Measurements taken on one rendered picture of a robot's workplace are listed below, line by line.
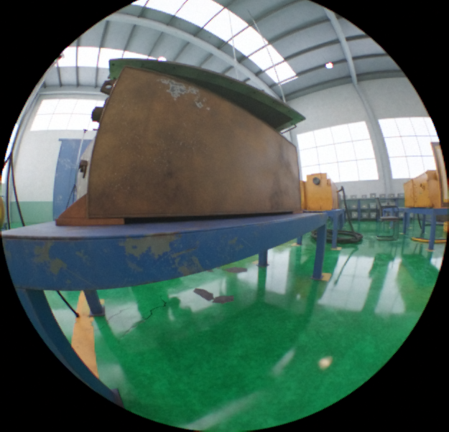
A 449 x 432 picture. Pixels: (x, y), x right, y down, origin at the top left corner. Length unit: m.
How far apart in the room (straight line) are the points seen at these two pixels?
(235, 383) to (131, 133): 0.97
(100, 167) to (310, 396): 1.04
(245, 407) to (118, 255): 0.65
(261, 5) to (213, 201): 8.52
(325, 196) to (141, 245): 2.97
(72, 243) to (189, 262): 0.24
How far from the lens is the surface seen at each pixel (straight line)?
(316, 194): 3.09
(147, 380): 0.79
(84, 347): 1.00
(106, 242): 0.28
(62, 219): 0.51
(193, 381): 0.75
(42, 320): 0.44
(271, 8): 8.75
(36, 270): 0.35
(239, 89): 0.93
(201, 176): 0.56
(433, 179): 3.49
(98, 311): 1.18
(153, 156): 0.51
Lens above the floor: 0.68
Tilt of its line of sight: 1 degrees up
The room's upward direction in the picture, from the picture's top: 1 degrees counter-clockwise
